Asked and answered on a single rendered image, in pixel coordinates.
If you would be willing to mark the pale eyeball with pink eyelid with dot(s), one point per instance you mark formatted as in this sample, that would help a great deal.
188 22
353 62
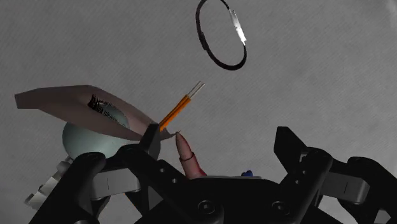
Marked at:
62 104

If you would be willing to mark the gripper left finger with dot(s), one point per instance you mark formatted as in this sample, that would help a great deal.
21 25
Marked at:
155 176

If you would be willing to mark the orange sticks with silver tips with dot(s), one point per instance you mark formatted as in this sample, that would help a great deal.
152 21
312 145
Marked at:
175 110

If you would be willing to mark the white segmented object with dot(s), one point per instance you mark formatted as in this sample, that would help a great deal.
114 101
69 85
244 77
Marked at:
46 186

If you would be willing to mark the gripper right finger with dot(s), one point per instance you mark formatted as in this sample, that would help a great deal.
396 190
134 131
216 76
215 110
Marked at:
305 183

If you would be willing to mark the small blue object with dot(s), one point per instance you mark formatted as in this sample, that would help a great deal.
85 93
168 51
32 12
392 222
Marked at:
247 173

